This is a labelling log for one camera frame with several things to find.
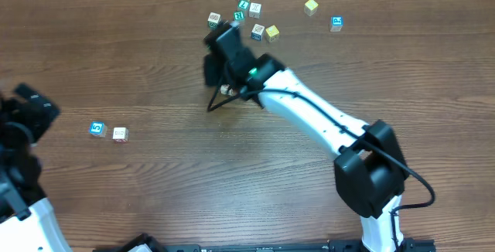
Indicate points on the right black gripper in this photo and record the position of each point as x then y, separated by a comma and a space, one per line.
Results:
210, 66

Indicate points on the yellow block near cluster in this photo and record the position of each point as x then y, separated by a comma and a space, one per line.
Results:
272, 33

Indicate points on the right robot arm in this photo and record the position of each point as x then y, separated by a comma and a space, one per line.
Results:
368, 165

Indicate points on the blue edged picture block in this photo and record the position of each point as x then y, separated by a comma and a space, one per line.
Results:
257, 32

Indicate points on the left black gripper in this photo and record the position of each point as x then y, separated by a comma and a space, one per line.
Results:
19, 111

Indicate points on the teal letter L block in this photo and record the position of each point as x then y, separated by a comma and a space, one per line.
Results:
243, 5

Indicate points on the green letter B block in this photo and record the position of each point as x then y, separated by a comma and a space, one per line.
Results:
214, 20

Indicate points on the blue letter P block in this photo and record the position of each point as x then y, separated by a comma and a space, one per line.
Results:
336, 23

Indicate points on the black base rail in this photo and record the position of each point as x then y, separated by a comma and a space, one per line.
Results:
329, 246

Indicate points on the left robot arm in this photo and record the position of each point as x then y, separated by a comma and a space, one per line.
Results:
28, 221

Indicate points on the far yellow wooden block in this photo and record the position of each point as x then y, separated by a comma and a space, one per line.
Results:
311, 7

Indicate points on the teal letter R block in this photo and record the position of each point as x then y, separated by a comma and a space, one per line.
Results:
239, 16

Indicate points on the white patterned wooden block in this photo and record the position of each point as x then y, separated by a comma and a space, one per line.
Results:
254, 10

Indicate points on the lone white picture block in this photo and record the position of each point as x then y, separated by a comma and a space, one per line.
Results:
227, 90

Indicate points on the white red edged block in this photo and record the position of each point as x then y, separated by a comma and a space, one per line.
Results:
120, 134

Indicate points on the blue number five block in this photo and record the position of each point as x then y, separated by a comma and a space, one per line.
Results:
98, 129

